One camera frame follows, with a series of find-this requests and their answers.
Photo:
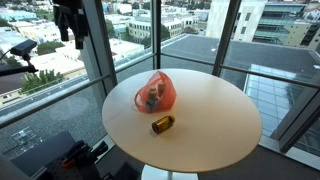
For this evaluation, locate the black camera on stand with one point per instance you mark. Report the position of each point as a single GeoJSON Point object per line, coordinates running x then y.
{"type": "Point", "coordinates": [23, 47]}

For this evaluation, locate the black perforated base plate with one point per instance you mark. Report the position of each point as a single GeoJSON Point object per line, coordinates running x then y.
{"type": "Point", "coordinates": [71, 171]}

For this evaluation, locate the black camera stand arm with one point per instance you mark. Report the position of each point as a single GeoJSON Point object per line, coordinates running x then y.
{"type": "Point", "coordinates": [16, 70]}

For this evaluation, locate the small blue packet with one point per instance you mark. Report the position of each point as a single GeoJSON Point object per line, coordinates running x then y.
{"type": "Point", "coordinates": [150, 104]}

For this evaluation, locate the grey metal window railing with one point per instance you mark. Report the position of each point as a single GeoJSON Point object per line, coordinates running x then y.
{"type": "Point", "coordinates": [50, 96]}

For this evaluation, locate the brown bottle yellow label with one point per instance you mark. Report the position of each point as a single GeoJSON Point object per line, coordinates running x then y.
{"type": "Point", "coordinates": [163, 124]}

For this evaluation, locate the orange plastic bag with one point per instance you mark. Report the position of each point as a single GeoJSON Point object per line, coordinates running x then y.
{"type": "Point", "coordinates": [168, 96]}

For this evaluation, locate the beige capped pill bottle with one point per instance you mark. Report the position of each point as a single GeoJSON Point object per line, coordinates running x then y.
{"type": "Point", "coordinates": [161, 88]}
{"type": "Point", "coordinates": [152, 93]}

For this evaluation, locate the black clamp orange trigger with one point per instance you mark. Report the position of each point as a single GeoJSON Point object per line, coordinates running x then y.
{"type": "Point", "coordinates": [78, 151]}

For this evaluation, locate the white table pedestal base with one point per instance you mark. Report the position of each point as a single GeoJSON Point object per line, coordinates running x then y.
{"type": "Point", "coordinates": [168, 175]}

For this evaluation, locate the dark grey flat board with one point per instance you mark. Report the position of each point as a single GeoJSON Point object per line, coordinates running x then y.
{"type": "Point", "coordinates": [40, 153]}

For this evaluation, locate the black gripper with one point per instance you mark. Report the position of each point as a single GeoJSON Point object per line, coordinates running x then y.
{"type": "Point", "coordinates": [70, 11]}

